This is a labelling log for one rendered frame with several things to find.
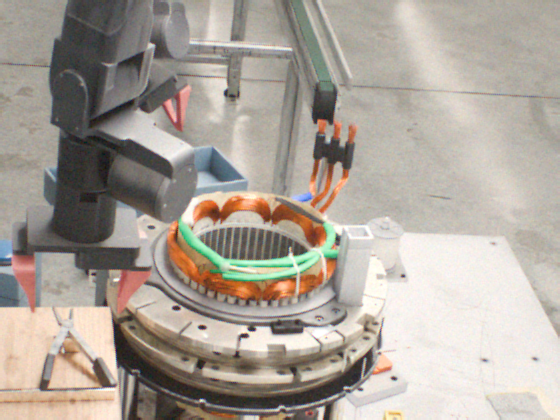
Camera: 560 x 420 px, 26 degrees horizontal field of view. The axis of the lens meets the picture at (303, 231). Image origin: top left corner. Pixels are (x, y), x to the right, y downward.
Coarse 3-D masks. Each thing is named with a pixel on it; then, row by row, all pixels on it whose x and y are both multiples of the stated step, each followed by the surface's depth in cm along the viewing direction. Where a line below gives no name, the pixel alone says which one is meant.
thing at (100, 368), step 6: (96, 360) 122; (102, 360) 122; (96, 366) 122; (102, 366) 121; (96, 372) 122; (102, 372) 121; (108, 372) 121; (102, 378) 121; (108, 378) 120; (114, 378) 120; (102, 384) 121; (108, 384) 120; (114, 384) 120
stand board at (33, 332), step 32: (0, 320) 129; (32, 320) 130; (96, 320) 131; (0, 352) 124; (32, 352) 125; (96, 352) 126; (0, 384) 120; (32, 384) 121; (64, 384) 121; (96, 384) 122; (0, 416) 116; (32, 416) 116; (64, 416) 117; (96, 416) 118
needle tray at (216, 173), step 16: (208, 160) 171; (224, 160) 168; (48, 176) 158; (208, 176) 171; (224, 176) 168; (240, 176) 164; (48, 192) 159; (208, 192) 160; (224, 192) 162; (96, 272) 170; (96, 288) 171; (96, 304) 172
